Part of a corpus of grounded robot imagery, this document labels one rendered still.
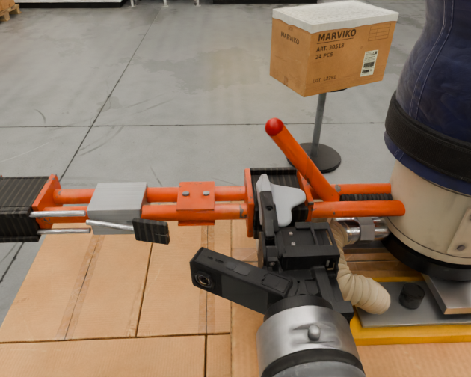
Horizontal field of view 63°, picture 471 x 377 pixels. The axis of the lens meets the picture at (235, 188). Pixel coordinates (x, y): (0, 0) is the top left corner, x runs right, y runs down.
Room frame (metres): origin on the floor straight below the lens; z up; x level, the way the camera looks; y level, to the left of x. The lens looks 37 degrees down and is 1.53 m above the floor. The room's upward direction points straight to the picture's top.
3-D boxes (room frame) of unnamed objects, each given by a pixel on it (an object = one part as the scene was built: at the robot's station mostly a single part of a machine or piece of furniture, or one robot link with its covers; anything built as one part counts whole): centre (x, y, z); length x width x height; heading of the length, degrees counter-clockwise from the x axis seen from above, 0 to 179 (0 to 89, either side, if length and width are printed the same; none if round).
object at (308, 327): (0.19, -0.06, 1.20); 0.09 x 0.05 x 0.10; 93
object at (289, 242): (0.27, -0.07, 1.20); 0.12 x 0.09 x 0.08; 3
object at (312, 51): (2.40, -0.58, 0.82); 0.60 x 0.40 x 0.40; 116
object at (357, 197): (0.42, -0.18, 1.19); 0.07 x 0.02 x 0.02; 92
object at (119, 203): (0.40, 0.16, 1.19); 0.07 x 0.07 x 0.04; 2
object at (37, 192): (0.41, 0.29, 1.20); 0.08 x 0.07 x 0.05; 92
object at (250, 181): (0.41, -0.06, 1.20); 0.10 x 0.08 x 0.06; 2
